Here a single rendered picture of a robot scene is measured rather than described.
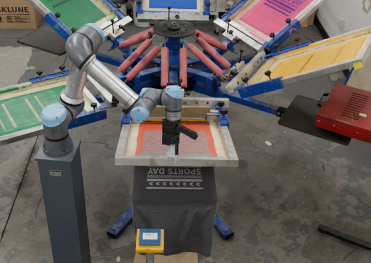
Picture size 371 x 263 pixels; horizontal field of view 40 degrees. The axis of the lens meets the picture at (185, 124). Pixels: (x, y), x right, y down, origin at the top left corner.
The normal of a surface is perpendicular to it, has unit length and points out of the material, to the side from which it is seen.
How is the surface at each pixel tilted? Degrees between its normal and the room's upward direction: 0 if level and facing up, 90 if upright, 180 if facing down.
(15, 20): 90
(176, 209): 96
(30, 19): 90
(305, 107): 0
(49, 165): 90
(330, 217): 0
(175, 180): 0
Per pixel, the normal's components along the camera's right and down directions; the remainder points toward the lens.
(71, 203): -0.08, 0.56
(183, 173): 0.04, -0.82
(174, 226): 0.24, 0.59
